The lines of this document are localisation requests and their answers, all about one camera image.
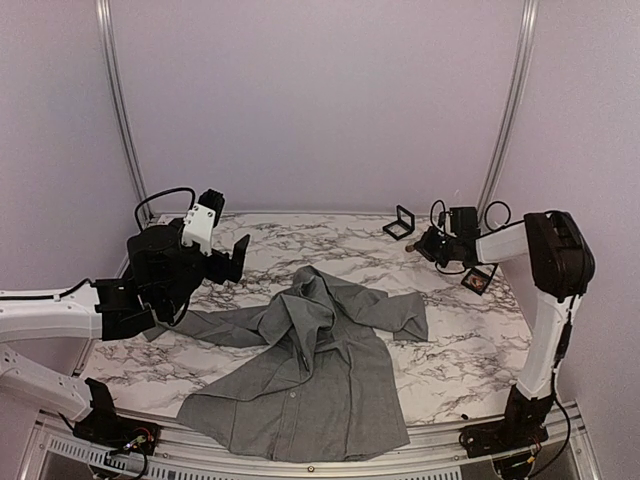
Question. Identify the front aluminium rail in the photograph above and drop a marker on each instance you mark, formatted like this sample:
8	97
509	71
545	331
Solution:
429	451

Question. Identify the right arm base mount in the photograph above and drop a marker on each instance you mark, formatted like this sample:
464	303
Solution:
505	430

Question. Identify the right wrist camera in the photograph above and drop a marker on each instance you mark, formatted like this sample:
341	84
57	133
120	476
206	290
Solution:
442	219

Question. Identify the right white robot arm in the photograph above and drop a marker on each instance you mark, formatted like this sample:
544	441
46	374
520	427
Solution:
562	265

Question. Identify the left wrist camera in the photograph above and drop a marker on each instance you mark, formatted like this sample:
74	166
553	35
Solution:
200	221

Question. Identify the black display frame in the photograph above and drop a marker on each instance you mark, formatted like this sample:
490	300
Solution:
476	272
403	225

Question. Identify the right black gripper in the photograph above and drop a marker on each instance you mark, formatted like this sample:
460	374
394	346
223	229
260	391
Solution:
424	245

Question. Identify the orange portrait brooch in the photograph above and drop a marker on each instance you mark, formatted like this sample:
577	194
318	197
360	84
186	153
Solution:
477	284

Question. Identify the black display frame back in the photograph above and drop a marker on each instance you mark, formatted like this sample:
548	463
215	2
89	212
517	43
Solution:
403	225

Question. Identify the right aluminium frame post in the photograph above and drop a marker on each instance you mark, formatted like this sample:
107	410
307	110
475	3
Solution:
515	93

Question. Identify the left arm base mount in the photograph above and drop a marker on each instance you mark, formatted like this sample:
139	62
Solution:
105	427

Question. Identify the black display frame front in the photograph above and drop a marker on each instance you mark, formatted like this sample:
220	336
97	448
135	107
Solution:
476	272

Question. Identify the aluminium frame post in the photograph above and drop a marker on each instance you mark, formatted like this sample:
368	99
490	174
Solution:
108	42
515	93

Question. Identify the left aluminium frame post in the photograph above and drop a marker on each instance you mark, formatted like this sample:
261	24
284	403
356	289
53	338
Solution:
108	42

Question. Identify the grey button-up shirt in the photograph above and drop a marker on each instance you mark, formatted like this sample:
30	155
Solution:
321	361

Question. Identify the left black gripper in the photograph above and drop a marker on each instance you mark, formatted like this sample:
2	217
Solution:
220	271

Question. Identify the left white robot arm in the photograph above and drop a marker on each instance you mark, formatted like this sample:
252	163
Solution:
166	264

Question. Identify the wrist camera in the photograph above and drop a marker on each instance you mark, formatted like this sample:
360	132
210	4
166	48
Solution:
200	221
442	219

